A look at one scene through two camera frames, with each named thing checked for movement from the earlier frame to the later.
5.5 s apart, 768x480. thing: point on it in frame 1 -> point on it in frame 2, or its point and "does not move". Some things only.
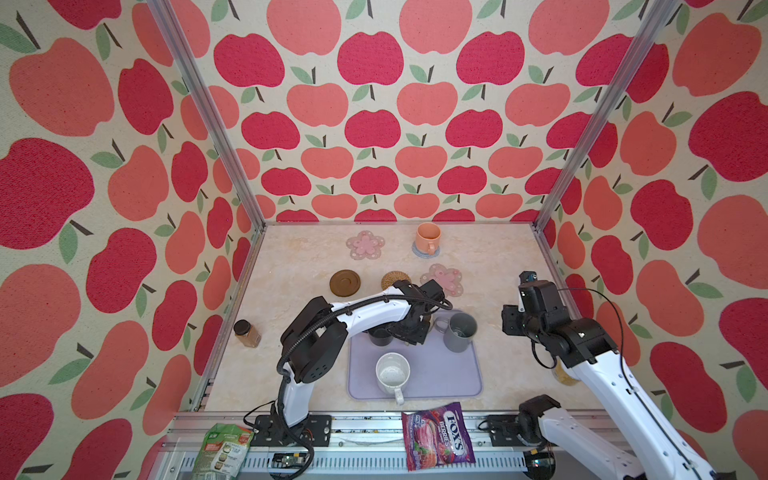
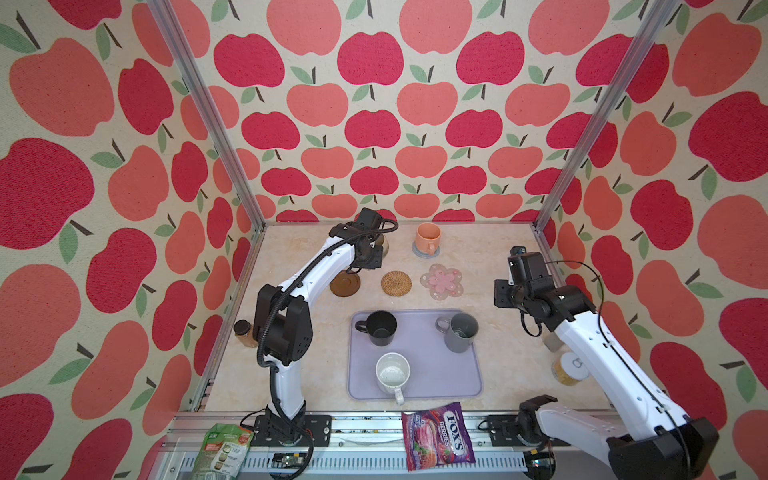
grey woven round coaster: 423,255 does not move
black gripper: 432,290 -> 370,218
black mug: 380,336 does not move
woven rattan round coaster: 390,278 does not move
